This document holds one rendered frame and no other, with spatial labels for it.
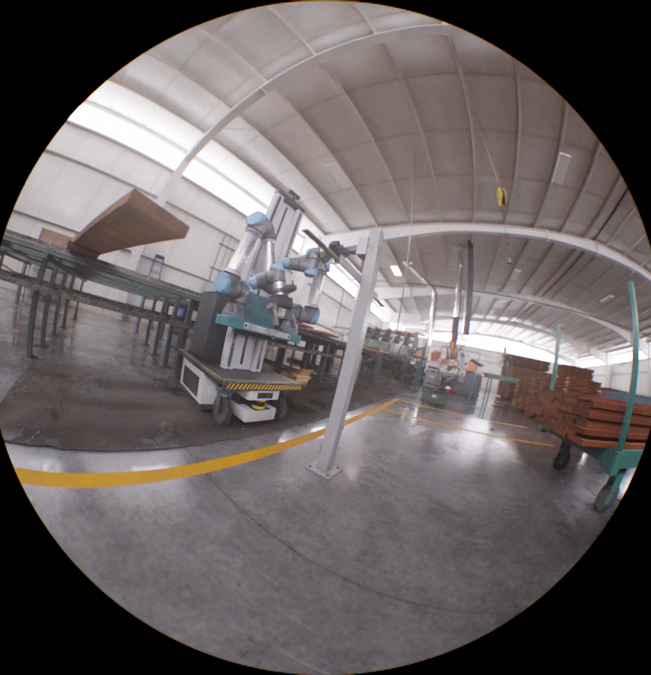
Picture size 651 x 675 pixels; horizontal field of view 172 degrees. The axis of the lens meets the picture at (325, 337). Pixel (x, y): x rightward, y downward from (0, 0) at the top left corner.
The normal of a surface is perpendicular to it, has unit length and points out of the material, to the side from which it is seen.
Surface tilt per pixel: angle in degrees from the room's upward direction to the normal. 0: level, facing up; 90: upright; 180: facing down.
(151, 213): 90
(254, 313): 90
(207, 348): 90
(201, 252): 90
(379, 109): 176
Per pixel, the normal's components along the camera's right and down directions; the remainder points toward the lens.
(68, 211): 0.81, 0.19
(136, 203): 0.95, 0.21
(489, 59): -0.12, 0.99
